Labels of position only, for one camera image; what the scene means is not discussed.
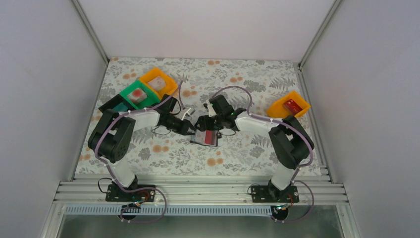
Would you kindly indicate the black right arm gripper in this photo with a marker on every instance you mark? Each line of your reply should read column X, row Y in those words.
column 204, row 124

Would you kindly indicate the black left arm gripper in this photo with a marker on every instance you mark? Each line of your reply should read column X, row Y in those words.
column 183, row 128

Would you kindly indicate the black leather card holder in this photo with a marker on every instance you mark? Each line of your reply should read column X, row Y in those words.
column 198, row 138

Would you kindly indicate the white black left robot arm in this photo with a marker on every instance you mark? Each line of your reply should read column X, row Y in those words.
column 112, row 135

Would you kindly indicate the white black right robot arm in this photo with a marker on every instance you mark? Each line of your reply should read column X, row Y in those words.
column 289, row 139

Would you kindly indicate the white card in orange bin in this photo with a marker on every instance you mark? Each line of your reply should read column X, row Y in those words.
column 157, row 83

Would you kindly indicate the white red card in green bin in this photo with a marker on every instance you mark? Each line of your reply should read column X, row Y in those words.
column 137, row 96

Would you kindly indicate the red cards in bin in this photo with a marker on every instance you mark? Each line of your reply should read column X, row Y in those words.
column 292, row 107

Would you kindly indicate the floral patterned table mat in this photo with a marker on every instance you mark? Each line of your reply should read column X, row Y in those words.
column 157, row 151

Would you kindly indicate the green plastic bin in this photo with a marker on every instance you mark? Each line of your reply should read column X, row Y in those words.
column 152, row 98

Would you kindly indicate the orange plastic bin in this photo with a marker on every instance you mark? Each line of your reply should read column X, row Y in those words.
column 170, row 87
column 276, row 110

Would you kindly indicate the black plastic bin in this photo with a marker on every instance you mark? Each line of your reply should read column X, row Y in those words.
column 118, row 104

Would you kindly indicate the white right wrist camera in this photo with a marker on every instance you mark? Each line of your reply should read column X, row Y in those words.
column 210, row 109

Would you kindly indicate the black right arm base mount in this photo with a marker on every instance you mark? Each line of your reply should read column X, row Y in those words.
column 270, row 194

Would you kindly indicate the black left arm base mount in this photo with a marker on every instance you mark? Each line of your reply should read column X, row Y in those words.
column 115, row 194

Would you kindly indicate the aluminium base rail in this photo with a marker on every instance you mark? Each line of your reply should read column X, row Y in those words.
column 186, row 195

